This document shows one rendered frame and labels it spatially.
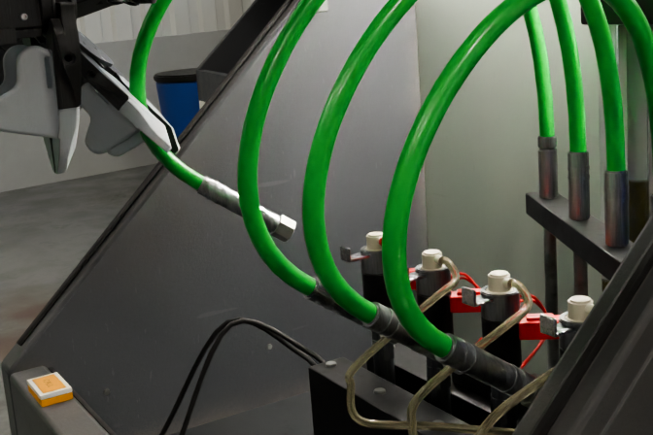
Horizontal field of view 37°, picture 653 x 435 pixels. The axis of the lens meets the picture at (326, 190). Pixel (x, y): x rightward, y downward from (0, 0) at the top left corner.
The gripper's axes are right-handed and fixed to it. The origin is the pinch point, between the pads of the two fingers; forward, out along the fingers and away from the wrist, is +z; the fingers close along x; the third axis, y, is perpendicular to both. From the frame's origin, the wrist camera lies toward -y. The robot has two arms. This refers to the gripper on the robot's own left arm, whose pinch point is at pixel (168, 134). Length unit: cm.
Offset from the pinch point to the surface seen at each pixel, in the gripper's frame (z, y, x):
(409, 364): 29.5, 0.3, -2.5
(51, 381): 6.3, 25.9, -6.2
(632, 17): 22.2, -28.6, 21.6
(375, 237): 19.6, -6.1, 1.6
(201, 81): -98, 20, -378
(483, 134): 20.1, -21.4, -29.5
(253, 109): 7.8, -7.8, 18.9
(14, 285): -96, 154, -372
